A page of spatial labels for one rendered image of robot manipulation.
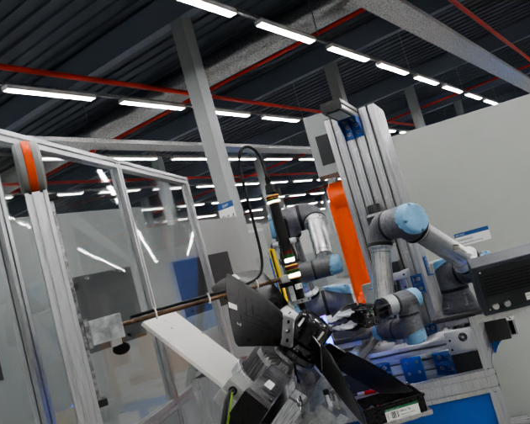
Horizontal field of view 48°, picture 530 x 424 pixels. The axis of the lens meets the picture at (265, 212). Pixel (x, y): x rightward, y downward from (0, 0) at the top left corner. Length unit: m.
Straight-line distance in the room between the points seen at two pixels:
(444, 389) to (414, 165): 1.75
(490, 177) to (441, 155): 0.31
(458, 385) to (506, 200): 1.68
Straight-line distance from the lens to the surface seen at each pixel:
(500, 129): 3.82
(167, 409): 2.53
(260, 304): 1.73
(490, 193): 3.77
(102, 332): 1.77
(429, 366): 2.64
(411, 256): 2.79
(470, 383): 2.35
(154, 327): 1.86
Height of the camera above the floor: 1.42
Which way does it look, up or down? 5 degrees up
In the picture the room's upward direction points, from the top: 15 degrees counter-clockwise
